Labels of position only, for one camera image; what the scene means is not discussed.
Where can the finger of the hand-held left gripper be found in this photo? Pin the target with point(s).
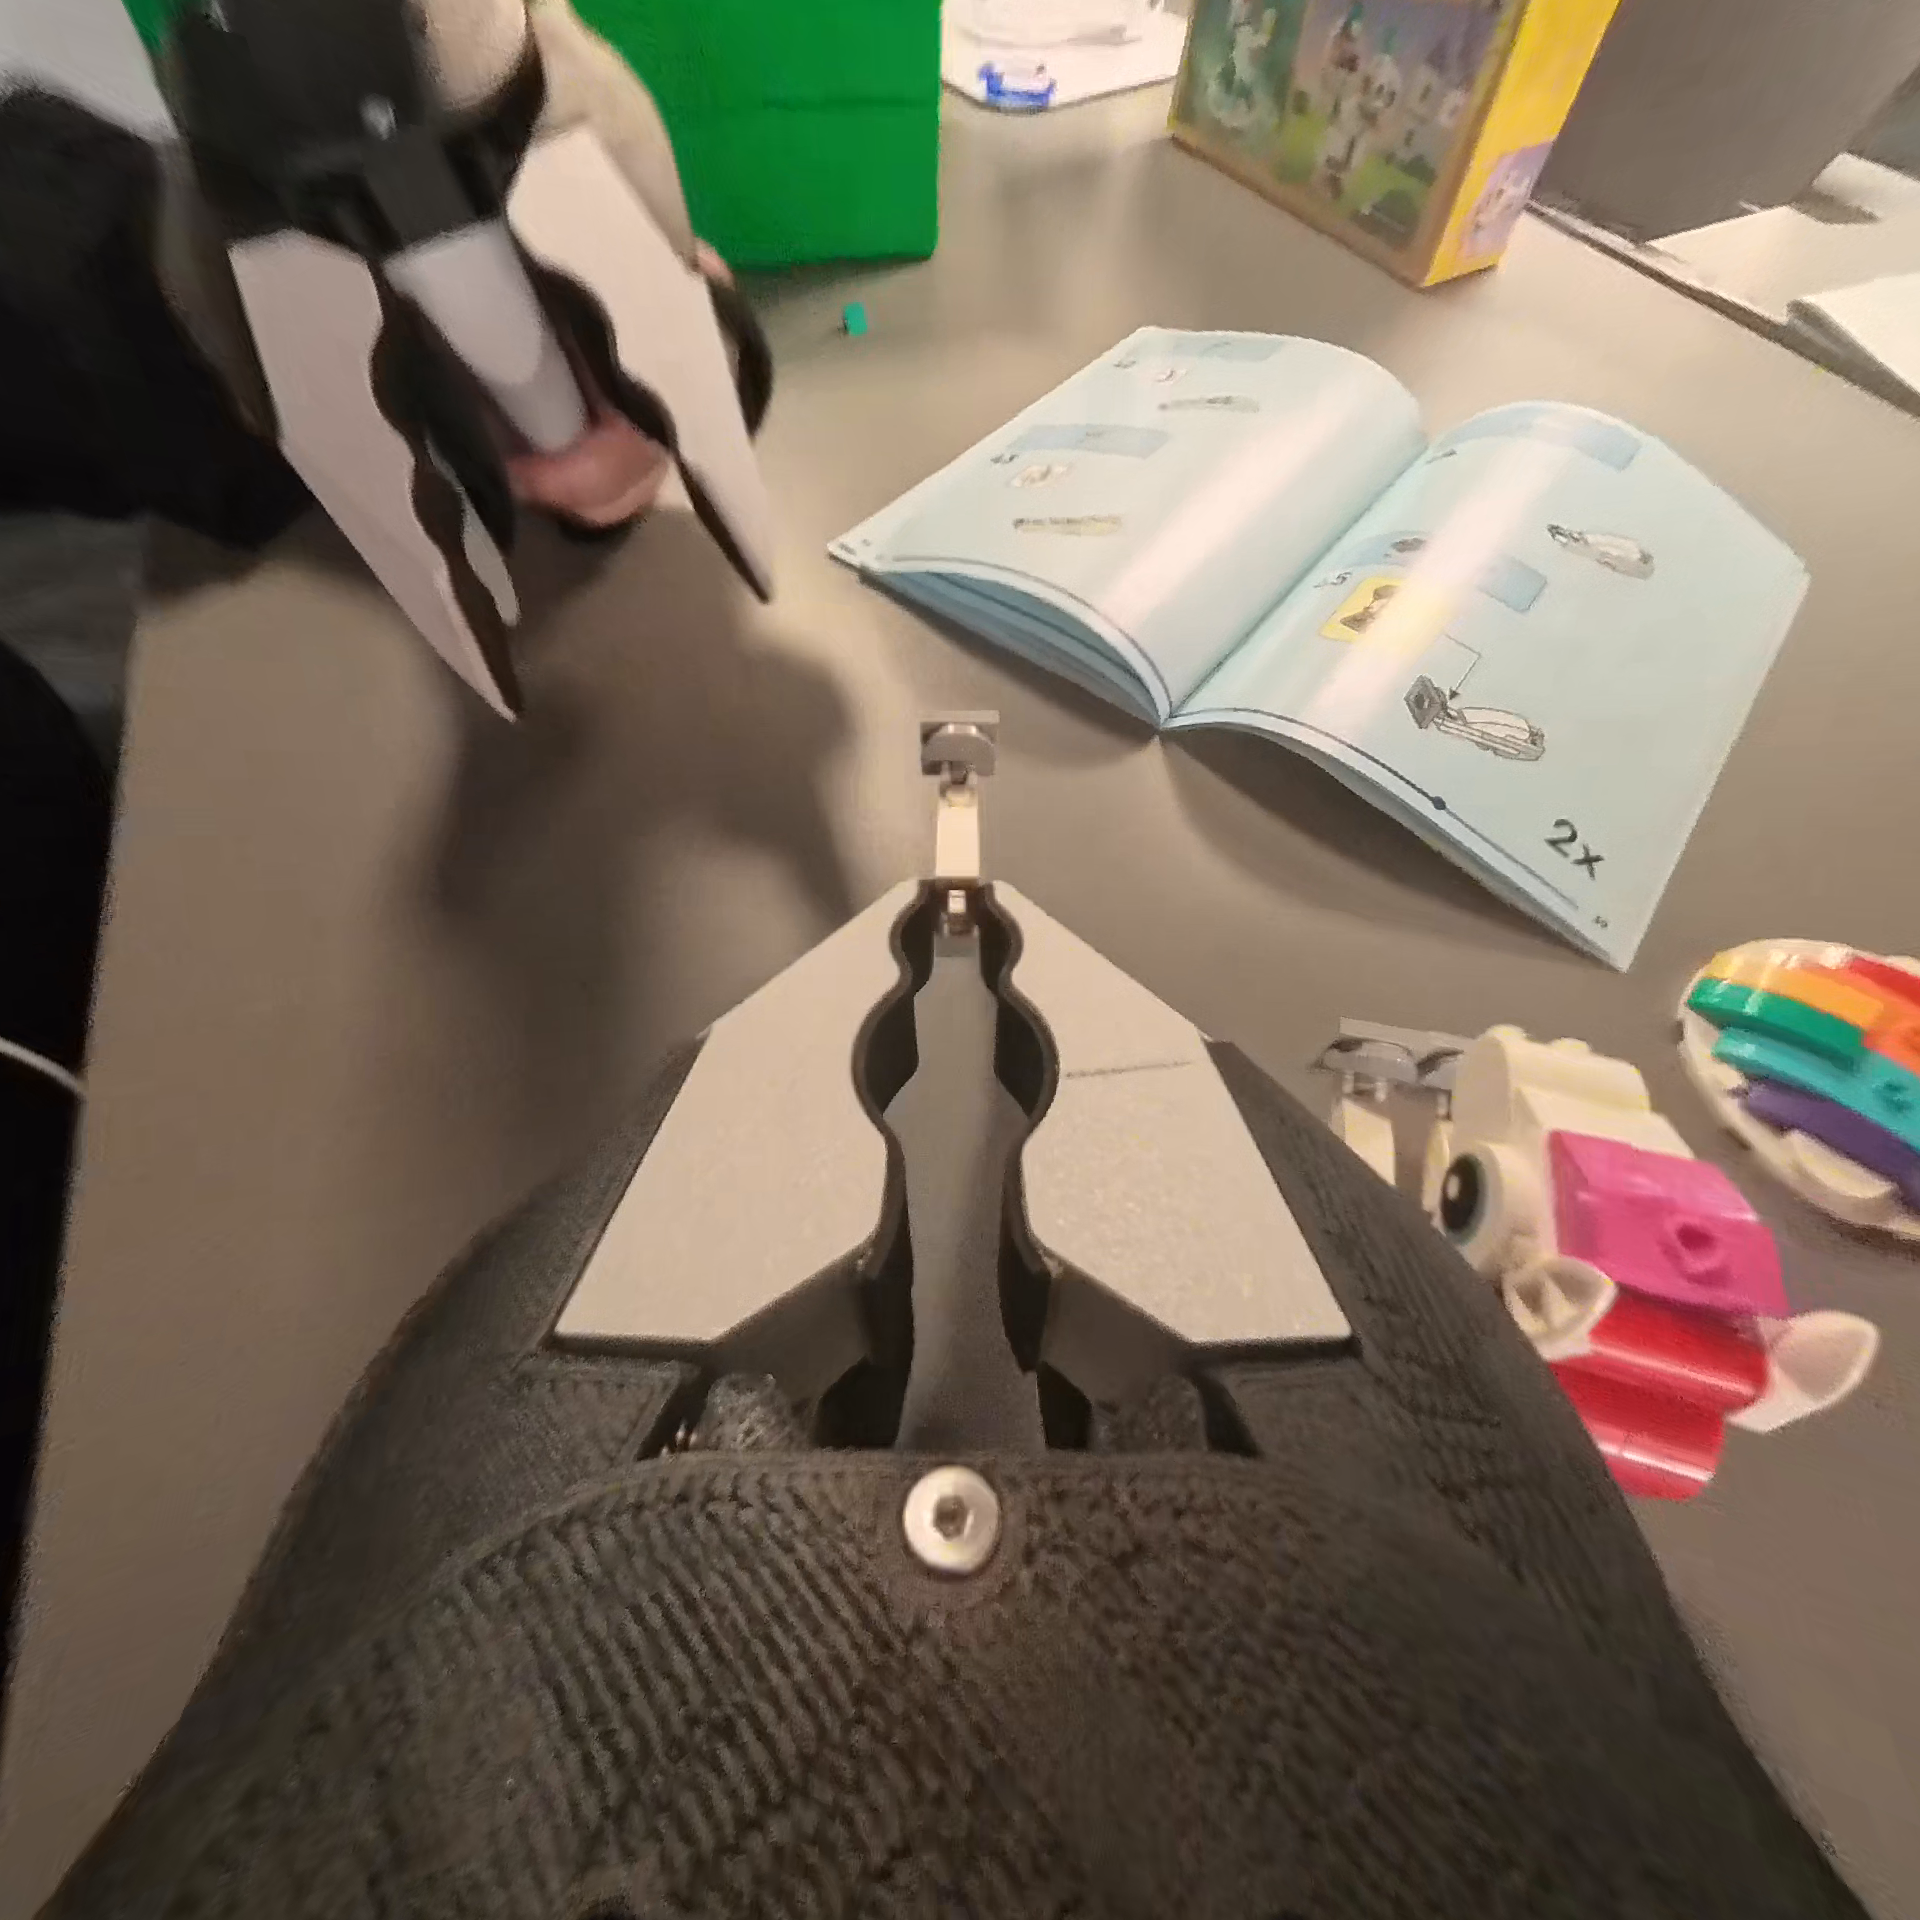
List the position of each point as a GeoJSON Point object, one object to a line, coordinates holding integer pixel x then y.
{"type": "Point", "coordinates": [646, 331]}
{"type": "Point", "coordinates": [339, 435]}

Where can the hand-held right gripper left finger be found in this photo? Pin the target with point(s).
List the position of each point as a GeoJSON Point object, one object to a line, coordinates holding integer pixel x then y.
{"type": "Point", "coordinates": [721, 1202]}

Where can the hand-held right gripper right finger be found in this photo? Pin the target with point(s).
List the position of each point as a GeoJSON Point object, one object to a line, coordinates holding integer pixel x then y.
{"type": "Point", "coordinates": [1185, 1202]}

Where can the green plastic bin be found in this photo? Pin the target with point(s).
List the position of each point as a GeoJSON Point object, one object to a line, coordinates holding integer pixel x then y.
{"type": "Point", "coordinates": [780, 136]}

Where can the white lego unicorn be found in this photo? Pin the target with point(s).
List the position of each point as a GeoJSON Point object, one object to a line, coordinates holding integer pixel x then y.
{"type": "Point", "coordinates": [1635, 1245]}

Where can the rainbow lego plate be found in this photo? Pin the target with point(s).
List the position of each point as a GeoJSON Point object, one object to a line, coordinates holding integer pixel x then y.
{"type": "Point", "coordinates": [1815, 1079]}

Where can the lego set box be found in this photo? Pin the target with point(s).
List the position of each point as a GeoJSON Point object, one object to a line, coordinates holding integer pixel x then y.
{"type": "Point", "coordinates": [1395, 119]}

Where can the person's left hand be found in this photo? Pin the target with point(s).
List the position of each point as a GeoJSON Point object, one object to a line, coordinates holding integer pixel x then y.
{"type": "Point", "coordinates": [599, 477]}

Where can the small blue white object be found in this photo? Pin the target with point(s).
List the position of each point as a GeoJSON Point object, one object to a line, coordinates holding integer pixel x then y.
{"type": "Point", "coordinates": [1018, 83]}

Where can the wooden book stand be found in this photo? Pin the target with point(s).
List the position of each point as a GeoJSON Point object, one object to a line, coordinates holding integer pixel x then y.
{"type": "Point", "coordinates": [1110, 68]}

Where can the open instruction booklet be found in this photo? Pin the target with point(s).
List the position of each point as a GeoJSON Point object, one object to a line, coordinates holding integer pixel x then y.
{"type": "Point", "coordinates": [1319, 570]}

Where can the grey flat board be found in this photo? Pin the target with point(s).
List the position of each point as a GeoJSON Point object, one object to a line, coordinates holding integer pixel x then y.
{"type": "Point", "coordinates": [1695, 90]}

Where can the white booklet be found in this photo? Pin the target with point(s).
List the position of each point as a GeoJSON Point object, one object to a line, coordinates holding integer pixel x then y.
{"type": "Point", "coordinates": [1846, 317]}

